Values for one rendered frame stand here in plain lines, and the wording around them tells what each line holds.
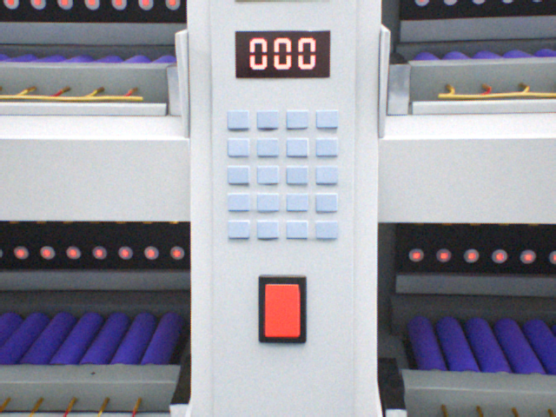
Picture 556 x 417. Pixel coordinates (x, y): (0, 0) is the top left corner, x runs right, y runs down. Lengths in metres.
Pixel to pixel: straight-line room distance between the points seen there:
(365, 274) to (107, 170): 0.14
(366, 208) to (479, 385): 0.15
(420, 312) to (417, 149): 0.20
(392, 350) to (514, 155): 0.20
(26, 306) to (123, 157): 0.23
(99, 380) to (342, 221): 0.20
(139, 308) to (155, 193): 0.18
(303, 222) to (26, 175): 0.14
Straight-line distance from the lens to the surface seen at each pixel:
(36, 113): 0.39
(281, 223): 0.30
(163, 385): 0.41
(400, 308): 0.48
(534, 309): 0.50
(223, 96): 0.31
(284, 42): 0.31
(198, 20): 0.32
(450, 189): 0.32
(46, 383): 0.43
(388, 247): 0.51
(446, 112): 0.36
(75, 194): 0.34
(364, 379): 0.32
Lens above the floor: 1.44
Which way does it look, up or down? 4 degrees down
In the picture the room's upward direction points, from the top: straight up
